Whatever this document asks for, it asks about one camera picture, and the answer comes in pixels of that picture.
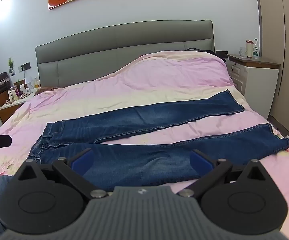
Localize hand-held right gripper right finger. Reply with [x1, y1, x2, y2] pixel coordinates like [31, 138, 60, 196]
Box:
[177, 149, 267, 201]

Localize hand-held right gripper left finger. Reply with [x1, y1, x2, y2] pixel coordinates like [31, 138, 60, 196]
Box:
[17, 148, 109, 201]

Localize blue denim pants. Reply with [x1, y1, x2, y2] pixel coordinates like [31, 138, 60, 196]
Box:
[26, 89, 289, 193]

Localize white dressing table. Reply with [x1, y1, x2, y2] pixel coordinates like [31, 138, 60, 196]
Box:
[0, 90, 39, 111]

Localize white table lamp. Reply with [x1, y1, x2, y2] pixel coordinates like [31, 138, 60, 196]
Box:
[24, 76, 35, 91]

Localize brown pillow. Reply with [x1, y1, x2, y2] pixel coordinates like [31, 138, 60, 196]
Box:
[34, 86, 60, 97]

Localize small potted plant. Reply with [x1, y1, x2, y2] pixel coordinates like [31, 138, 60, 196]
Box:
[7, 57, 15, 77]

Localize pink and cream blanket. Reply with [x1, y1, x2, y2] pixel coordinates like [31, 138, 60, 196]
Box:
[0, 50, 289, 230]

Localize white nightstand with brown top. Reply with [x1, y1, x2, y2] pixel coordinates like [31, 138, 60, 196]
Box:
[226, 53, 281, 121]

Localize grey padded bed headboard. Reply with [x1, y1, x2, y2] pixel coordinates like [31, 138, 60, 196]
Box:
[35, 19, 215, 88]

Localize tumbler with red lid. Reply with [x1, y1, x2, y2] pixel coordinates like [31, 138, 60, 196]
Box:
[245, 40, 254, 59]

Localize beige wardrobe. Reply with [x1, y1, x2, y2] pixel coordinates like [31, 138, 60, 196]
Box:
[256, 0, 289, 144]

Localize black wall socket panel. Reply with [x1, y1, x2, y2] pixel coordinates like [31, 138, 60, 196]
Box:
[17, 62, 31, 72]

